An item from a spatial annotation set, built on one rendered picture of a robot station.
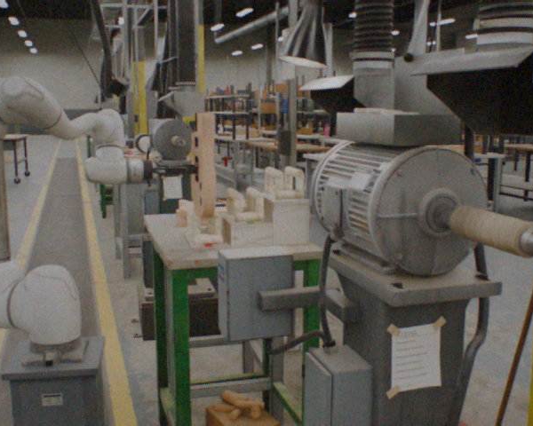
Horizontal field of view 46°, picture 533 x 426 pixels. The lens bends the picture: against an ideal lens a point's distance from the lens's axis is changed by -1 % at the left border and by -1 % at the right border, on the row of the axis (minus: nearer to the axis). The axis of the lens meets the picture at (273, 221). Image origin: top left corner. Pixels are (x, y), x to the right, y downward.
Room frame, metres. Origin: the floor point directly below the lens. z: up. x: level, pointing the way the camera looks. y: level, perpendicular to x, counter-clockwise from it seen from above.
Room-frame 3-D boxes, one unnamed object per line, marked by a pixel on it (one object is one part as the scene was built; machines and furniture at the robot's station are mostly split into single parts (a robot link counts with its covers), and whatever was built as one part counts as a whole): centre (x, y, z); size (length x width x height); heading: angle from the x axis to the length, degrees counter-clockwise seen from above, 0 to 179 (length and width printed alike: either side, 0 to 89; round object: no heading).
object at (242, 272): (1.40, 0.00, 0.99); 0.24 x 0.21 x 0.26; 17
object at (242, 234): (2.49, 0.11, 0.98); 0.27 x 0.16 x 0.09; 15
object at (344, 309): (1.36, -0.15, 1.02); 0.13 x 0.04 x 0.04; 17
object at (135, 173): (2.39, 0.52, 1.22); 0.09 x 0.06 x 0.09; 14
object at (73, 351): (1.85, 0.67, 0.73); 0.22 x 0.18 x 0.06; 10
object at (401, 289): (1.33, -0.28, 1.11); 0.36 x 0.24 x 0.04; 17
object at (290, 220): (2.53, -0.04, 1.02); 0.27 x 0.15 x 0.17; 15
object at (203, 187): (2.45, 0.27, 1.23); 0.35 x 0.04 x 0.40; 14
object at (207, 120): (2.33, 0.24, 1.39); 0.07 x 0.04 x 0.09; 14
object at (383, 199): (1.39, -0.25, 1.25); 0.41 x 0.27 x 0.26; 17
